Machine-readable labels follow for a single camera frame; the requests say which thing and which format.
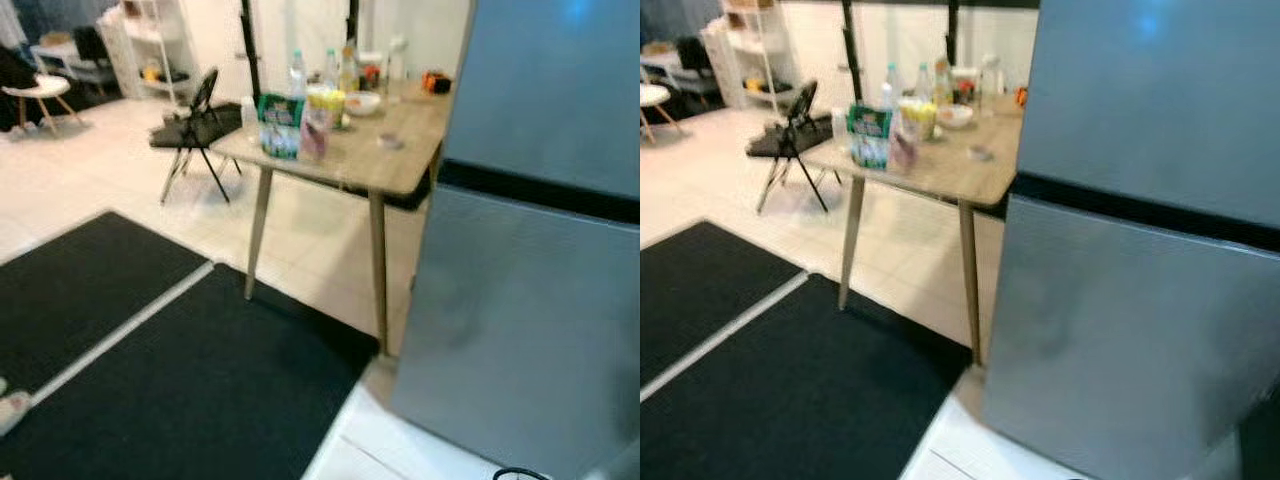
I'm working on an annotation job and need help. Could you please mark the light wooden table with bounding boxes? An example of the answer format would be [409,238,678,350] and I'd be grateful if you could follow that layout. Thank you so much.
[212,80,451,356]
[800,90,1026,366]

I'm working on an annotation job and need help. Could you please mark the silver fridge door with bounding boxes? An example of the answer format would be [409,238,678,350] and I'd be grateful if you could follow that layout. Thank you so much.
[390,185,641,480]
[985,195,1280,480]

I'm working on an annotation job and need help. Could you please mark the black folding chair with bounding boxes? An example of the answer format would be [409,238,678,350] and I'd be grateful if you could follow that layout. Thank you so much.
[747,80,843,213]
[150,67,246,206]

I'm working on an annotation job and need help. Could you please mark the yellow cup noodles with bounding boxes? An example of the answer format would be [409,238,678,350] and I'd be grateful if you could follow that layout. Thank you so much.
[900,97,938,141]
[315,88,348,129]

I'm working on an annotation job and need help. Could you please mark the white slipper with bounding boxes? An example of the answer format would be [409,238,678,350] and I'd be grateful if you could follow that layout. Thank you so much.
[0,378,33,436]

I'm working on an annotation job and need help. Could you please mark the pink clear plastic jar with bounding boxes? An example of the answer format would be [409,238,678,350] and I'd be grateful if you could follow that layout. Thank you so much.
[890,115,921,173]
[300,105,333,164]

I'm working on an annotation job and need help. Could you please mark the black metal rack frame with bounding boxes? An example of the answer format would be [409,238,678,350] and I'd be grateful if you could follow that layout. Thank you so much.
[840,0,963,106]
[238,0,363,101]

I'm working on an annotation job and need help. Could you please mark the dark grey chair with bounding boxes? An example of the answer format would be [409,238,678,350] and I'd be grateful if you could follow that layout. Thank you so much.
[75,25,111,66]
[680,38,726,81]

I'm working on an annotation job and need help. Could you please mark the black hanging clothes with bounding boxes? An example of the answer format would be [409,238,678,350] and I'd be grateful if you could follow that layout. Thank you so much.
[0,45,41,101]

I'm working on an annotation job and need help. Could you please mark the white desk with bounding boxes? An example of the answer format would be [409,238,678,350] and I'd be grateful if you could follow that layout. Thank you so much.
[30,40,111,86]
[645,45,721,96]

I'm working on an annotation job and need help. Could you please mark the white round chair wooden legs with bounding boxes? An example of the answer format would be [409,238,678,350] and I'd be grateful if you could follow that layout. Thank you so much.
[3,75,86,136]
[640,83,681,141]

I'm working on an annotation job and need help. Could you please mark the silver two-door fridge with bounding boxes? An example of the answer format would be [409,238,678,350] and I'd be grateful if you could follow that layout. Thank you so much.
[390,0,641,480]
[985,0,1280,480]

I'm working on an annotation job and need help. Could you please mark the white shelf unit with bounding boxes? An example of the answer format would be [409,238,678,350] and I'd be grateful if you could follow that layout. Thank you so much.
[100,0,201,101]
[700,0,791,106]

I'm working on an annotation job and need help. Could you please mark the black floor mat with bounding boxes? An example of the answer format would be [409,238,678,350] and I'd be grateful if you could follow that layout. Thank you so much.
[640,220,806,386]
[640,272,973,480]
[0,210,209,396]
[0,262,381,480]

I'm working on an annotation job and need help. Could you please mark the green snack bag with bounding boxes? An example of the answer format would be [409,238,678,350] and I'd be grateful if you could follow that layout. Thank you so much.
[847,103,894,171]
[257,93,306,161]

